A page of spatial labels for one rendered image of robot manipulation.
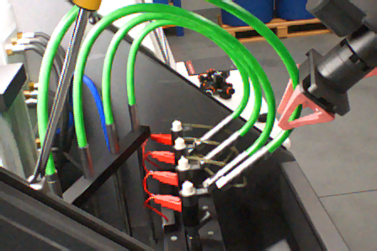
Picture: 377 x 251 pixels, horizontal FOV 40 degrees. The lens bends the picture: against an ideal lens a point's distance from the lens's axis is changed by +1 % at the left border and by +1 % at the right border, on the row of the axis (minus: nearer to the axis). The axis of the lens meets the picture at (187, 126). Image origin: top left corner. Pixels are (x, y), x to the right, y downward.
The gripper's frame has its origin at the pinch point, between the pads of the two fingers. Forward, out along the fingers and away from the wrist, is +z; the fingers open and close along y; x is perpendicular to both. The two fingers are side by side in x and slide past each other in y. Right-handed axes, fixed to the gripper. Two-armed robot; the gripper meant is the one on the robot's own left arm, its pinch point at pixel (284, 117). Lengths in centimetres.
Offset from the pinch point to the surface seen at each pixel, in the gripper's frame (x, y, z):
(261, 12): 116, -449, 154
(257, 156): 0.4, 3.4, 6.2
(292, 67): -4.7, -0.7, -6.7
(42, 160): -28.4, 34.0, -2.1
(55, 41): -33.1, 5.2, 8.3
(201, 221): 0.6, 7.6, 19.7
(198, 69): 8, -82, 48
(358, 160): 141, -175, 87
